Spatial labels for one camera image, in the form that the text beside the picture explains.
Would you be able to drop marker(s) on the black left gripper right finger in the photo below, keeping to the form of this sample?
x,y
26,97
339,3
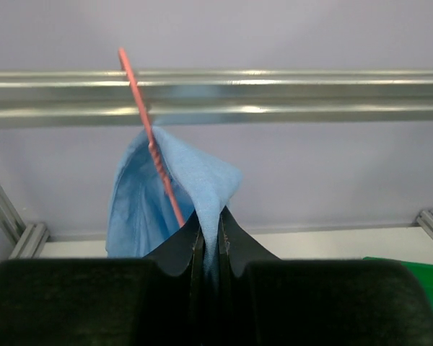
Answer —
x,y
266,300

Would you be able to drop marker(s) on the pink wire hanger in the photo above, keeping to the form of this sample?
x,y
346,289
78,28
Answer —
x,y
152,146

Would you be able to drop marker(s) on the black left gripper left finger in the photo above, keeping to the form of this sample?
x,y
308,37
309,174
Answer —
x,y
149,301

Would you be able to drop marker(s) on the aluminium left frame post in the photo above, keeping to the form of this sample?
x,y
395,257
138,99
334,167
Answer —
x,y
28,239

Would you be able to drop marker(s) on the aluminium top crossbar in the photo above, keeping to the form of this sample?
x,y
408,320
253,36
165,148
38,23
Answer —
x,y
193,97

